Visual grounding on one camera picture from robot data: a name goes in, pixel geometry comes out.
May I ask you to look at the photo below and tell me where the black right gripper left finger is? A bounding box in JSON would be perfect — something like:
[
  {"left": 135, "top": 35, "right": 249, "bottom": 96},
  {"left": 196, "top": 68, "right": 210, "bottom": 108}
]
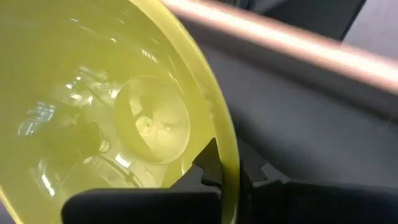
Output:
[{"left": 61, "top": 138, "right": 223, "bottom": 224}]

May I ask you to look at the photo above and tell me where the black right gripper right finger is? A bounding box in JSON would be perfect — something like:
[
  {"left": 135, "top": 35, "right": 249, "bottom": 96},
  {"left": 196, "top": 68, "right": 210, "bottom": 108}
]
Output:
[{"left": 239, "top": 140, "right": 398, "bottom": 224}]

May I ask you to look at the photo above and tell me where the lime green plastic bowl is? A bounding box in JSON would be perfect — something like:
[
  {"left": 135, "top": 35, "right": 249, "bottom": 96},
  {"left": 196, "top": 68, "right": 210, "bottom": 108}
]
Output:
[{"left": 0, "top": 0, "right": 241, "bottom": 224}]

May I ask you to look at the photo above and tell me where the black table mat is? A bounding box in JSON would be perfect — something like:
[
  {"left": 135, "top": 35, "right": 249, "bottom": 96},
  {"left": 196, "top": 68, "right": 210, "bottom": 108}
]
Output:
[{"left": 178, "top": 18, "right": 398, "bottom": 194}]

